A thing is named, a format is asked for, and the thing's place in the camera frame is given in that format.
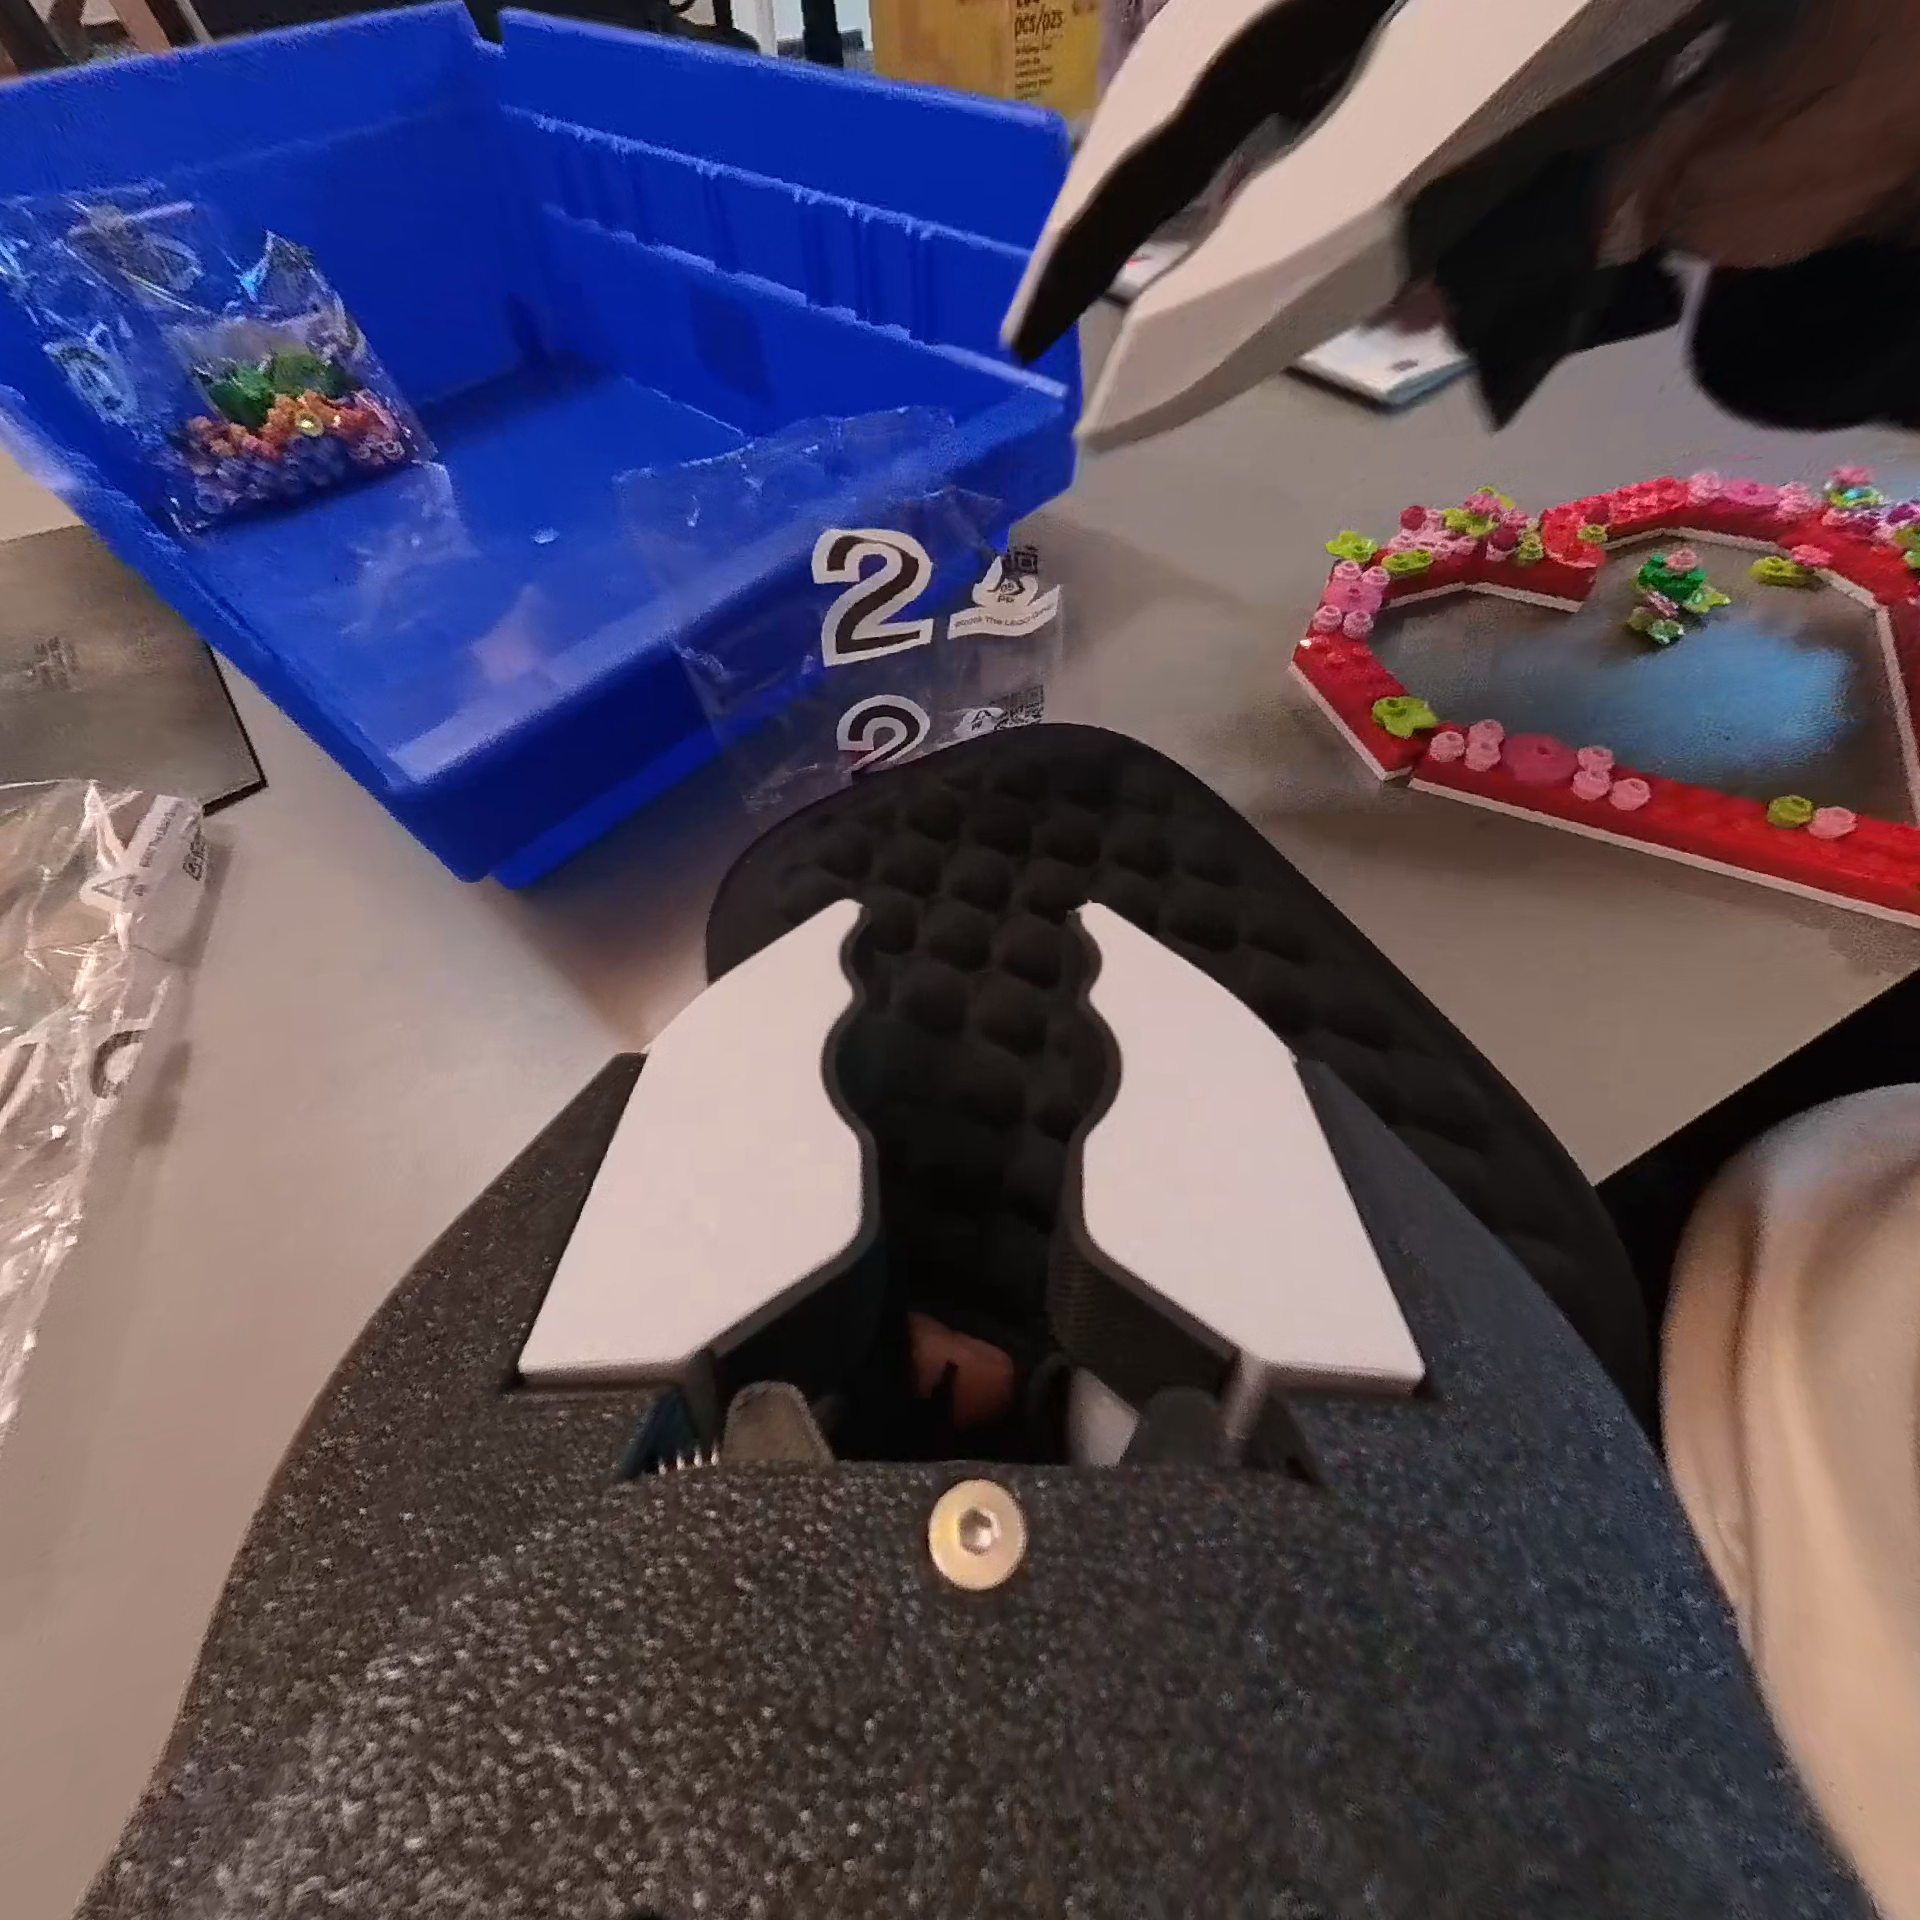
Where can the white booklet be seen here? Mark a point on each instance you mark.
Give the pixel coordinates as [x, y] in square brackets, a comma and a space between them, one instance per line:
[1381, 369]

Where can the bag of small colourful bricks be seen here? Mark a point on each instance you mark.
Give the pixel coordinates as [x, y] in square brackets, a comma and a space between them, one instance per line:
[284, 429]

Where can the crumpled clear plastic bag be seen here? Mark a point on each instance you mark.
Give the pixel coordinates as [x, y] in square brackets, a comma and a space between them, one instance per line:
[75, 1050]

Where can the small flower brick cluster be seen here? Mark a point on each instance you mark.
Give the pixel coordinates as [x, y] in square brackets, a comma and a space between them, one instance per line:
[1673, 592]

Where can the grey desk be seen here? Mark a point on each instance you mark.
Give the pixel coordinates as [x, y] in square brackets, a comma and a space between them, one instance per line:
[451, 990]

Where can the yellow toy set box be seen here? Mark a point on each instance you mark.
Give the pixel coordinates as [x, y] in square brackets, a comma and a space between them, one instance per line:
[974, 44]

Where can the dark booklet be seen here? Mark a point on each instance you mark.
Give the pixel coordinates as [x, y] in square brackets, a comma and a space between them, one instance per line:
[105, 675]

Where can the red heart-shaped brick frame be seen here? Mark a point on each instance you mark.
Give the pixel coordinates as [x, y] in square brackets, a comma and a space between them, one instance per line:
[1651, 832]

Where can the person's right hand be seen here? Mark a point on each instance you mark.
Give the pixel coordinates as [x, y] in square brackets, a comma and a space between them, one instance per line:
[1800, 151]

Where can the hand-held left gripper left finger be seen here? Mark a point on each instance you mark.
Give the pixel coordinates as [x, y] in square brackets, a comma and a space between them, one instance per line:
[704, 1170]

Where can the clear numbered plastic bag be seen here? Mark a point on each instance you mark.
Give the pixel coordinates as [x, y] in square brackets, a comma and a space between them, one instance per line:
[878, 601]

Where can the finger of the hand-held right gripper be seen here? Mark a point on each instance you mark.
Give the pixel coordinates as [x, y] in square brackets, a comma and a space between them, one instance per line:
[1141, 134]
[1350, 225]

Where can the person's beige clothing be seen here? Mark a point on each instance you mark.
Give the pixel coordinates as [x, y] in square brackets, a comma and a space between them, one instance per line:
[1800, 1500]

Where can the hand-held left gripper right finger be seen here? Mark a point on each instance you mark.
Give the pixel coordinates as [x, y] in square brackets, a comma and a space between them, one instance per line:
[1231, 1200]

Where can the blue plastic bin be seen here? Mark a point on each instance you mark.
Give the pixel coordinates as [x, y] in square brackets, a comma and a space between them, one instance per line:
[524, 495]

